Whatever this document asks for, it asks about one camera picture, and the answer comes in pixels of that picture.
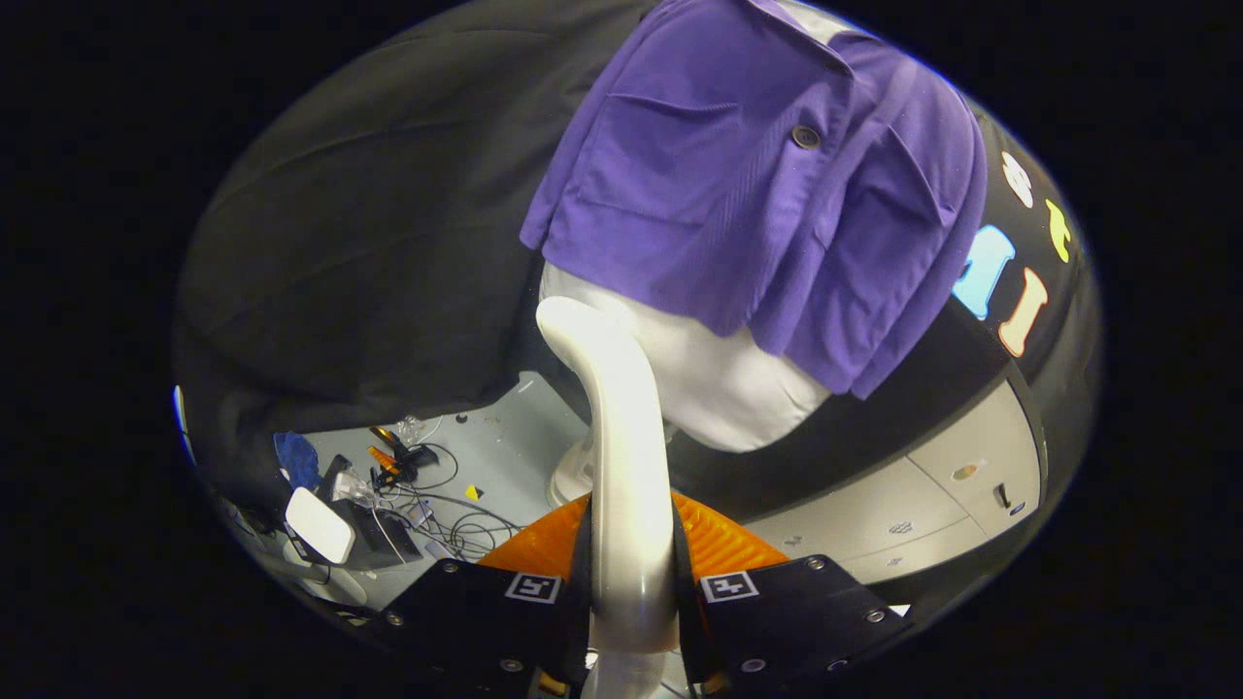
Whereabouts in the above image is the white mannequin torso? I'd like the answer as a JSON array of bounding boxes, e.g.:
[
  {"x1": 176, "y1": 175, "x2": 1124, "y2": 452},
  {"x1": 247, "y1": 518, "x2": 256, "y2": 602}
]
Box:
[{"x1": 539, "y1": 262, "x2": 833, "y2": 454}]

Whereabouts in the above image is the grey cabinet with black top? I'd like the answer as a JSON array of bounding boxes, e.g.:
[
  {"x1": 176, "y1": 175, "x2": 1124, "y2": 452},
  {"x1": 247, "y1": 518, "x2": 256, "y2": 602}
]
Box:
[{"x1": 670, "y1": 291, "x2": 1052, "y2": 588}]

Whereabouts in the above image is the blue cloth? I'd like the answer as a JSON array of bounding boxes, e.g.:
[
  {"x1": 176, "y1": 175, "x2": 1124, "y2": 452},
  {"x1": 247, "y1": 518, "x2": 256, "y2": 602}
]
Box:
[{"x1": 274, "y1": 432, "x2": 322, "y2": 491}]

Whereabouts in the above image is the purple jacket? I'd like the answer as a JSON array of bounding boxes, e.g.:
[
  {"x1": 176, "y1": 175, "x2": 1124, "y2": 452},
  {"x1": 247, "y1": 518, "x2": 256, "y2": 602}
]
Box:
[{"x1": 520, "y1": 0, "x2": 990, "y2": 401}]

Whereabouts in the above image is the white garment steamer head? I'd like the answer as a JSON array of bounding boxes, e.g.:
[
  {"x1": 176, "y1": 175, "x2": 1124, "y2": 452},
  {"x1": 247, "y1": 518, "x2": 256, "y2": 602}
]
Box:
[{"x1": 536, "y1": 296, "x2": 683, "y2": 653}]

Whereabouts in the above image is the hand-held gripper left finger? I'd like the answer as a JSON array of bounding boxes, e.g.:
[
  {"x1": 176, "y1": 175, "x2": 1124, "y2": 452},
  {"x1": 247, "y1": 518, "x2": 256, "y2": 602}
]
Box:
[{"x1": 382, "y1": 493, "x2": 595, "y2": 699}]

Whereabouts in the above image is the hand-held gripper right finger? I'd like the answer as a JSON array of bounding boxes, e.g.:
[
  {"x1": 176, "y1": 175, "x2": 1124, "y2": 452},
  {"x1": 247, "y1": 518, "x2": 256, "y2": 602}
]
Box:
[{"x1": 672, "y1": 490, "x2": 916, "y2": 699}]

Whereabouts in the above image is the tangle of black cables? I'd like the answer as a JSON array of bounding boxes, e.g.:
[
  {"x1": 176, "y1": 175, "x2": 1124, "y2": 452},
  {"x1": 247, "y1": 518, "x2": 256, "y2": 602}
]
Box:
[{"x1": 369, "y1": 442, "x2": 525, "y2": 566}]

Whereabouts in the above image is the white rounded box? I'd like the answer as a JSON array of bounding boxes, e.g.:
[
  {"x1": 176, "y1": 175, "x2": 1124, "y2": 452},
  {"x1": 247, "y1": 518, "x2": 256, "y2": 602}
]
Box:
[{"x1": 285, "y1": 487, "x2": 357, "y2": 566}]

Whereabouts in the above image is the black box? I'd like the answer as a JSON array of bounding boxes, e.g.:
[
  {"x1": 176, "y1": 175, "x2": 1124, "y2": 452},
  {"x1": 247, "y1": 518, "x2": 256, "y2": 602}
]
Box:
[{"x1": 320, "y1": 456, "x2": 424, "y2": 570}]

